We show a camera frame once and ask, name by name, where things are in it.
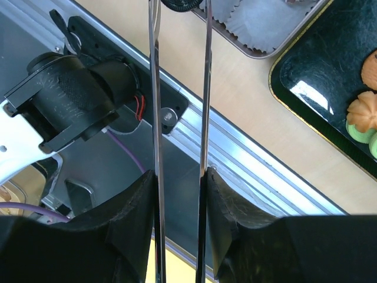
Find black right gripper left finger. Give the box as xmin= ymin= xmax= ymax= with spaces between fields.
xmin=1 ymin=170 xmax=154 ymax=282

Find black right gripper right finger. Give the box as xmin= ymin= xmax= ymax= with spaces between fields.
xmin=206 ymin=169 xmax=376 ymax=282

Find silver metal tongs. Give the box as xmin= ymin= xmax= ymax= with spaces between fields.
xmin=148 ymin=1 xmax=213 ymax=282

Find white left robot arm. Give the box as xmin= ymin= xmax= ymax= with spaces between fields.
xmin=1 ymin=52 xmax=139 ymax=182

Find green round cookie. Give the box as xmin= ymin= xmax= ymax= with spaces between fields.
xmin=346 ymin=122 xmax=376 ymax=159

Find swirl flower cookie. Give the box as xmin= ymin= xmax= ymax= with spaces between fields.
xmin=346 ymin=91 xmax=376 ymax=133

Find black gold-rimmed tray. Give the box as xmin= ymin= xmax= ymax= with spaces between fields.
xmin=269 ymin=1 xmax=376 ymax=177

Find chocolate chip round cookie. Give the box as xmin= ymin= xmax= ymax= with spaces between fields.
xmin=361 ymin=50 xmax=377 ymax=90

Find brown cookie tin box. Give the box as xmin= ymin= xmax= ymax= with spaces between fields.
xmin=211 ymin=0 xmax=329 ymax=59

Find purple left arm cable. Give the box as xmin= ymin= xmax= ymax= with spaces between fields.
xmin=0 ymin=129 xmax=147 ymax=223

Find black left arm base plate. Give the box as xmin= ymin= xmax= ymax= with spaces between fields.
xmin=66 ymin=16 xmax=189 ymax=136

